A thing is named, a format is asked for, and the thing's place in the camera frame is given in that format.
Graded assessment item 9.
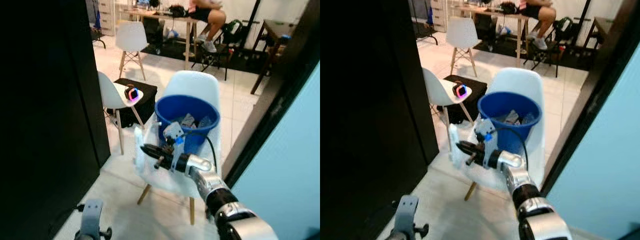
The black metal chair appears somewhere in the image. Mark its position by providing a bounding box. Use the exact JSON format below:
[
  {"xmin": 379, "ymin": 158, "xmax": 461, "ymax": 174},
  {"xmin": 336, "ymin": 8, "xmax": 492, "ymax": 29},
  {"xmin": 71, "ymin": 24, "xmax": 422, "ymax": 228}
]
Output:
[
  {"xmin": 523, "ymin": 27, "xmax": 566, "ymax": 78},
  {"xmin": 191, "ymin": 30, "xmax": 236, "ymax": 82}
]

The black computer case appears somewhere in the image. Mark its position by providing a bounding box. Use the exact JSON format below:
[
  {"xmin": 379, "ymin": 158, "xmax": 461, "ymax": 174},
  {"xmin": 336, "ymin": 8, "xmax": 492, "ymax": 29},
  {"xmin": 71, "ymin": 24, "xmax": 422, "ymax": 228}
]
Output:
[
  {"xmin": 474, "ymin": 14, "xmax": 497, "ymax": 43},
  {"xmin": 143, "ymin": 16, "xmax": 167, "ymax": 47}
]

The black device with glowing ring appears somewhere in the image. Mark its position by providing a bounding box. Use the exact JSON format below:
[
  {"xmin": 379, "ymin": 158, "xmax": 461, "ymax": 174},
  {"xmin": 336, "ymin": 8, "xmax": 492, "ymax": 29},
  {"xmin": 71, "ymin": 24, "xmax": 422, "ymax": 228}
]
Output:
[
  {"xmin": 123, "ymin": 83, "xmax": 140, "ymax": 104},
  {"xmin": 452, "ymin": 80, "xmax": 469, "ymax": 100}
]

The dark brown table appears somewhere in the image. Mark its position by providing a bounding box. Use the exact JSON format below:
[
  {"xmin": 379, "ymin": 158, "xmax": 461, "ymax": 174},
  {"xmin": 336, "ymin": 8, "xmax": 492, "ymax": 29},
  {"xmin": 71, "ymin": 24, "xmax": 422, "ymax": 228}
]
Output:
[
  {"xmin": 581, "ymin": 17, "xmax": 615, "ymax": 51},
  {"xmin": 250, "ymin": 19, "xmax": 303, "ymax": 96}
]

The black floor rug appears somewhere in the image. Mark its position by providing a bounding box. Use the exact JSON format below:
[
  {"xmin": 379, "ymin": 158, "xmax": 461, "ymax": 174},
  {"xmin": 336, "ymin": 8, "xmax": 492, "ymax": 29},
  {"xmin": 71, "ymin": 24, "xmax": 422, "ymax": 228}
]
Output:
[
  {"xmin": 472, "ymin": 34, "xmax": 591, "ymax": 70},
  {"xmin": 140, "ymin": 36, "xmax": 273, "ymax": 76}
]

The white drawer unit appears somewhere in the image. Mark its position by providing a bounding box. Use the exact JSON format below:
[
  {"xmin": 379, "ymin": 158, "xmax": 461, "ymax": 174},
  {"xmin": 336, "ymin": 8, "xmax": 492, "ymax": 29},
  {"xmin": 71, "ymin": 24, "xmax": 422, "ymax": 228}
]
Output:
[
  {"xmin": 96, "ymin": 0, "xmax": 117, "ymax": 37},
  {"xmin": 429, "ymin": 0, "xmax": 449, "ymax": 33}
]

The black and green backpack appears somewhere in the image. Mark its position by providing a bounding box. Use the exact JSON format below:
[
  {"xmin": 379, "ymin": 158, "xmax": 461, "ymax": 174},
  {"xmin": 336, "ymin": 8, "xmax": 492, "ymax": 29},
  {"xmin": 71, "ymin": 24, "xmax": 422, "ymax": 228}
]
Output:
[
  {"xmin": 552, "ymin": 16, "xmax": 576, "ymax": 45},
  {"xmin": 222, "ymin": 18, "xmax": 247, "ymax": 47}
]

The crumpled paper rubbish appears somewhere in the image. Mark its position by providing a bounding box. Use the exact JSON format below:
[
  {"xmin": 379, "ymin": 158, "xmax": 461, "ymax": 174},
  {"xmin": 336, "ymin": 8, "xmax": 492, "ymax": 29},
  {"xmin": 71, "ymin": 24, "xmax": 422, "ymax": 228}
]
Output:
[
  {"xmin": 501, "ymin": 109, "xmax": 521, "ymax": 125},
  {"xmin": 179, "ymin": 113, "xmax": 199, "ymax": 129}
]

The dark door frame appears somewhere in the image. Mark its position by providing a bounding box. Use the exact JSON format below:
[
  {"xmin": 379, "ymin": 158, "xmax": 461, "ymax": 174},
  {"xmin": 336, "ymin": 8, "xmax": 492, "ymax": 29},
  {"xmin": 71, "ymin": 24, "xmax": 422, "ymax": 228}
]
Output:
[
  {"xmin": 221, "ymin": 0, "xmax": 321, "ymax": 190},
  {"xmin": 541, "ymin": 0, "xmax": 640, "ymax": 197}
]

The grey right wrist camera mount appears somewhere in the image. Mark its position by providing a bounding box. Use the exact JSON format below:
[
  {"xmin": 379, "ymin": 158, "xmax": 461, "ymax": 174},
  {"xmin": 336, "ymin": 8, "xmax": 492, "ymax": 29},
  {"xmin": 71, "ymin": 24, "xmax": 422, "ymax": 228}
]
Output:
[
  {"xmin": 474, "ymin": 118, "xmax": 500, "ymax": 170},
  {"xmin": 161, "ymin": 121, "xmax": 187, "ymax": 174}
]

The white chair with wooden legs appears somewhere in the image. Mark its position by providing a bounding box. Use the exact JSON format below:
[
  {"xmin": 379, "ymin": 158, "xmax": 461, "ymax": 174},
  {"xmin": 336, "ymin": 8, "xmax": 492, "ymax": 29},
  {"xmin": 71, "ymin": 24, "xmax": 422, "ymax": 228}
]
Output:
[
  {"xmin": 97, "ymin": 71, "xmax": 145, "ymax": 156},
  {"xmin": 422, "ymin": 67, "xmax": 467, "ymax": 140},
  {"xmin": 134, "ymin": 70, "xmax": 224, "ymax": 226},
  {"xmin": 445, "ymin": 17, "xmax": 480, "ymax": 77},
  {"xmin": 457, "ymin": 67, "xmax": 547, "ymax": 202},
  {"xmin": 114, "ymin": 20, "xmax": 150, "ymax": 82}
]

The black fabric box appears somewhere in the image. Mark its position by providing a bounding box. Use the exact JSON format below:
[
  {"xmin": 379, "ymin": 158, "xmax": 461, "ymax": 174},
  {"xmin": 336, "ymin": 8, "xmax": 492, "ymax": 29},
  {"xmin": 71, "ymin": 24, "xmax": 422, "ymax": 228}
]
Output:
[
  {"xmin": 106, "ymin": 78, "xmax": 159, "ymax": 129},
  {"xmin": 442, "ymin": 74, "xmax": 489, "ymax": 126}
]

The black door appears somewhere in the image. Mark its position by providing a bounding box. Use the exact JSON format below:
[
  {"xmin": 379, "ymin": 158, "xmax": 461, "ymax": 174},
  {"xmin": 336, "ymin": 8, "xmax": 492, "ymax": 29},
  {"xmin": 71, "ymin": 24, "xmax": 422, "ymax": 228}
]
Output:
[
  {"xmin": 320, "ymin": 0, "xmax": 441, "ymax": 240},
  {"xmin": 0, "ymin": 0, "xmax": 112, "ymax": 240}
]

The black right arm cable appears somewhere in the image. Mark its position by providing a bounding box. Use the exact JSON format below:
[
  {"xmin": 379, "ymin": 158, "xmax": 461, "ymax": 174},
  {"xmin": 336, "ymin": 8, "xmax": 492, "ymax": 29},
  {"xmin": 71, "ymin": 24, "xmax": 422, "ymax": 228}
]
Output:
[
  {"xmin": 494, "ymin": 127, "xmax": 530, "ymax": 172},
  {"xmin": 181, "ymin": 130, "xmax": 218, "ymax": 175}
]

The blue plastic bucket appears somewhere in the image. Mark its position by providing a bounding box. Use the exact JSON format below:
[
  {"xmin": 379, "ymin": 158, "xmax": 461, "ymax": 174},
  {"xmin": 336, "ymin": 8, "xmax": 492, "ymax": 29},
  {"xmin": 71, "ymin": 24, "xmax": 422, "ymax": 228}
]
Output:
[
  {"xmin": 477, "ymin": 91, "xmax": 543, "ymax": 157},
  {"xmin": 154, "ymin": 94, "xmax": 221, "ymax": 157}
]

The light wooden table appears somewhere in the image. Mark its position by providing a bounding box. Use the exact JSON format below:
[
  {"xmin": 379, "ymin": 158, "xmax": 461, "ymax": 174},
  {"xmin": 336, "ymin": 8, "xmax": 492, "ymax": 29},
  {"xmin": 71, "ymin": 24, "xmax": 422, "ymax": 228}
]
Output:
[
  {"xmin": 116, "ymin": 7, "xmax": 202, "ymax": 71},
  {"xmin": 451, "ymin": 4, "xmax": 532, "ymax": 68}
]

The seated person in shorts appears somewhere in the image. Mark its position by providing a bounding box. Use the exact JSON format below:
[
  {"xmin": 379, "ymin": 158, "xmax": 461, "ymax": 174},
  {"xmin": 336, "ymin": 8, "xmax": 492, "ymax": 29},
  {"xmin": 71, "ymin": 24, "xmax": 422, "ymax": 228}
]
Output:
[
  {"xmin": 517, "ymin": 0, "xmax": 557, "ymax": 51},
  {"xmin": 187, "ymin": 0, "xmax": 227, "ymax": 54}
]

